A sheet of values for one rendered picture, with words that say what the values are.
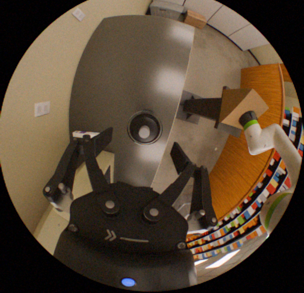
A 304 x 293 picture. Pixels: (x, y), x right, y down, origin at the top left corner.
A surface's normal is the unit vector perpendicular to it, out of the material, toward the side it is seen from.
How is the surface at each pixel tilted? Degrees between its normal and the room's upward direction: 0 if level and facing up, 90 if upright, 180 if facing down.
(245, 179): 90
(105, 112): 0
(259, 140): 67
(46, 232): 90
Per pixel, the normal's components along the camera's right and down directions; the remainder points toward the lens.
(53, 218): 0.24, -0.91
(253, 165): -0.97, -0.22
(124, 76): 0.02, 0.35
